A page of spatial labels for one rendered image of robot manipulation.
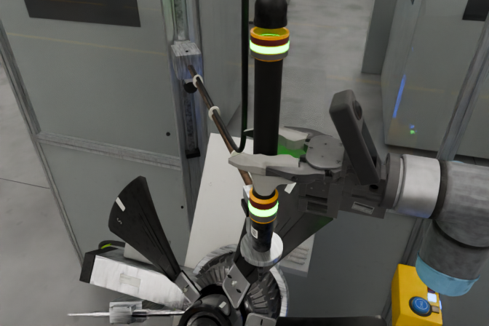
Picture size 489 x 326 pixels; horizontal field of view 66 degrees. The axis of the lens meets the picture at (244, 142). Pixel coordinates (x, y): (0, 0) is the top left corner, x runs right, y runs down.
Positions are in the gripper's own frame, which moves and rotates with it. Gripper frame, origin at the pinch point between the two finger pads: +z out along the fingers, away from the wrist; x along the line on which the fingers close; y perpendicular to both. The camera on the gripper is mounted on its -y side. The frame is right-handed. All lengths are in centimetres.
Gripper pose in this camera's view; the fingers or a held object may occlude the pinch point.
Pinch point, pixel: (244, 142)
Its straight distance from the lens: 51.4
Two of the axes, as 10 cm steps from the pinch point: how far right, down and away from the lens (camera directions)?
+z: -9.6, -1.6, 2.4
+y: 0.0, 8.3, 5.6
